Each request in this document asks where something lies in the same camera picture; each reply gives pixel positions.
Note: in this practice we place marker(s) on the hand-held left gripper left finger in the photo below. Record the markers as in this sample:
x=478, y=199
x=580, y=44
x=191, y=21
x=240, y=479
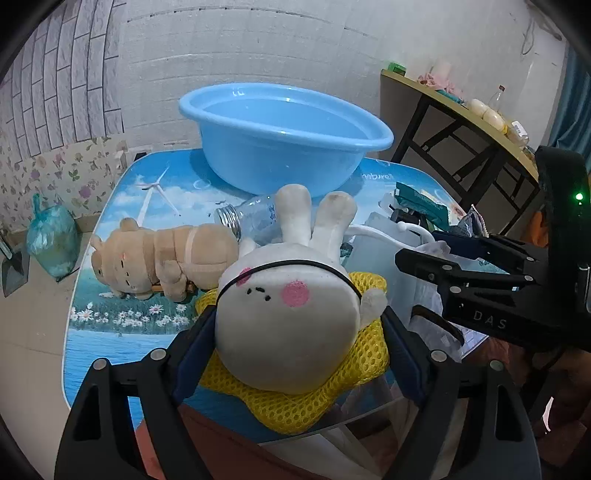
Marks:
x=191, y=364

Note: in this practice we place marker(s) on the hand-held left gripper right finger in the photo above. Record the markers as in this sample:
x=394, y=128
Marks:
x=406, y=364

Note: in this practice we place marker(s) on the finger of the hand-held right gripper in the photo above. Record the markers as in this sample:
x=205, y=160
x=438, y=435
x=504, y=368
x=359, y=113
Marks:
x=429, y=267
x=461, y=241

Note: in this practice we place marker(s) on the clear plastic storage box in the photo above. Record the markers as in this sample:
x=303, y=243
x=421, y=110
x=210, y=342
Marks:
x=378, y=263

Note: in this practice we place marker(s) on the green packet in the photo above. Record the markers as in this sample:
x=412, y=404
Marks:
x=420, y=201

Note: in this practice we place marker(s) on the white rabbit plush toy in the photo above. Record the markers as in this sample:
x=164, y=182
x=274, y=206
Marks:
x=286, y=332

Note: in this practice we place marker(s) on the yellow mesh star cushion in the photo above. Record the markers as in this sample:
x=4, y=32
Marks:
x=286, y=410

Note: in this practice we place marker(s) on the clear plastic bottle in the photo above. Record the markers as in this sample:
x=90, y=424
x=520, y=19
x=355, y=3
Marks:
x=254, y=217

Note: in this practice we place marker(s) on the blue plastic basin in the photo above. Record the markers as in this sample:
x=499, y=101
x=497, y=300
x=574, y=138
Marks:
x=277, y=152

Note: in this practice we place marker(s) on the printed scenery desktop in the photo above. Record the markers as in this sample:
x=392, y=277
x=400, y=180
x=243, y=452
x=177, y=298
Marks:
x=152, y=194

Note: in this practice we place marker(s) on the orange cloth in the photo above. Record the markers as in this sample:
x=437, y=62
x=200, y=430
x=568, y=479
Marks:
x=538, y=230

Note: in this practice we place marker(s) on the clear jar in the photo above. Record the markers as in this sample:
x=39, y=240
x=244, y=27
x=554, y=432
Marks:
x=517, y=134

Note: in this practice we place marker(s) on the cream round bun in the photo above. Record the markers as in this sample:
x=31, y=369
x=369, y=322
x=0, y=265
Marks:
x=478, y=106
x=493, y=120

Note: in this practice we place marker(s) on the teal item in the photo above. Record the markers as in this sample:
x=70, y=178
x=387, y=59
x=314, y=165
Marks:
x=450, y=95

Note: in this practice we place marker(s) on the clear glass bottle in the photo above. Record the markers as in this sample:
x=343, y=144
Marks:
x=497, y=99

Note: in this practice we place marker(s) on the side table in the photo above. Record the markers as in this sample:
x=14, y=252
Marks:
x=401, y=106

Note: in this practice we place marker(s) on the blue curtain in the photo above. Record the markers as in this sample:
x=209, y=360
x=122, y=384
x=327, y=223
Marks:
x=572, y=106

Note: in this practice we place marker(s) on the pink fluffy item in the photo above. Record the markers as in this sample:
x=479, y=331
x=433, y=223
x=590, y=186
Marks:
x=434, y=81

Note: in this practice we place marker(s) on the white cup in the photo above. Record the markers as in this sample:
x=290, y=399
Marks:
x=441, y=67

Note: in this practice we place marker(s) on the small green box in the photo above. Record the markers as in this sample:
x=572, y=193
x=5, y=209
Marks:
x=397, y=68

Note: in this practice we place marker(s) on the green trash bag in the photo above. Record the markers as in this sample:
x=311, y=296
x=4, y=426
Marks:
x=51, y=240

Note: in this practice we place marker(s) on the grey dustpan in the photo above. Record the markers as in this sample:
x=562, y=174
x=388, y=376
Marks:
x=14, y=272

